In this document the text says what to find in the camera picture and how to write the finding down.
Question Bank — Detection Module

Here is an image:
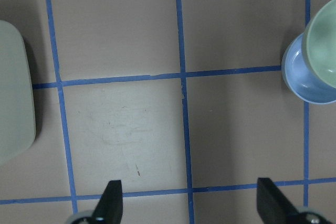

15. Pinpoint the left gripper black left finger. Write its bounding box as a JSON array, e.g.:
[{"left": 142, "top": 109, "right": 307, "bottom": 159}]
[{"left": 91, "top": 180, "right": 123, "bottom": 224}]

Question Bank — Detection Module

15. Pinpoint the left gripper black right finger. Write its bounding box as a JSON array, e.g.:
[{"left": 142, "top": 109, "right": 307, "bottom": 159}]
[{"left": 256, "top": 177, "right": 299, "bottom": 224}]

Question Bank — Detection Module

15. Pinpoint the blue bowl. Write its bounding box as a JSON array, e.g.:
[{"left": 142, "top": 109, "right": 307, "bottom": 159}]
[{"left": 281, "top": 34, "right": 335, "bottom": 105}]

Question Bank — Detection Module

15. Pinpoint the green bowl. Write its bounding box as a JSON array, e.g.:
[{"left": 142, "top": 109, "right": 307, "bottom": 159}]
[{"left": 301, "top": 0, "right": 335, "bottom": 88}]

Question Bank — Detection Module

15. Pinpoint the cream and chrome toaster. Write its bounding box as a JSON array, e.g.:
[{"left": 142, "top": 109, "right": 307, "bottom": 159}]
[{"left": 1, "top": 20, "right": 36, "bottom": 165}]

